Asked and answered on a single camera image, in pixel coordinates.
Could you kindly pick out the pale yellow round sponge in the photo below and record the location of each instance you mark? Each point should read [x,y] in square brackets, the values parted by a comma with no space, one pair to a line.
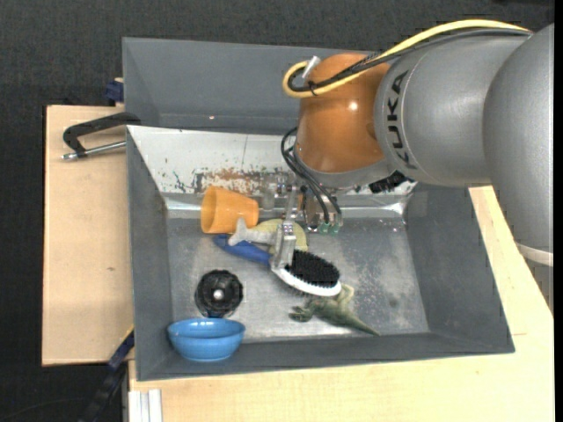
[300,234]

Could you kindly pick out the grey metal bin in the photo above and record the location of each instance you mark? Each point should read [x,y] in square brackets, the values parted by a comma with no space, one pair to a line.
[382,271]

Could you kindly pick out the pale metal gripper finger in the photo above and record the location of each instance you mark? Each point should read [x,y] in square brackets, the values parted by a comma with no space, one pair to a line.
[276,259]
[289,232]

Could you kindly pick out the orange plastic cup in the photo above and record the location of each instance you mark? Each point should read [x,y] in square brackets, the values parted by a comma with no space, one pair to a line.
[226,209]

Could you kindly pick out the blue bowl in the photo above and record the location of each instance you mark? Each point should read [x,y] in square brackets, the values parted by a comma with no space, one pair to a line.
[205,339]

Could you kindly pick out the pale wood flat board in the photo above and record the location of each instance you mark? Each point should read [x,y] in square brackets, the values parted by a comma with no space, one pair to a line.
[83,244]

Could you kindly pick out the green toy dinosaur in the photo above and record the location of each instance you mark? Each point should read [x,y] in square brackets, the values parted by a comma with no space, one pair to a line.
[336,311]

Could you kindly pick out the black cylinder on white bracket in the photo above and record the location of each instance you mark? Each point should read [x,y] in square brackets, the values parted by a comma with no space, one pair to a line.
[383,184]

